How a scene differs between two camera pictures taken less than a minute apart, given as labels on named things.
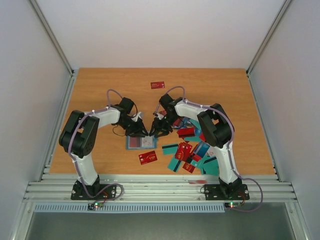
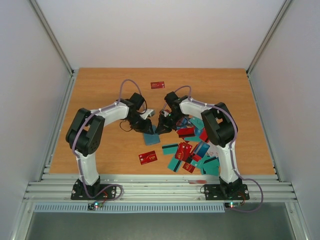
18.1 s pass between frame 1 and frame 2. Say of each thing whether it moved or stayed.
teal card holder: moved
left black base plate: stayed
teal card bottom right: stayed
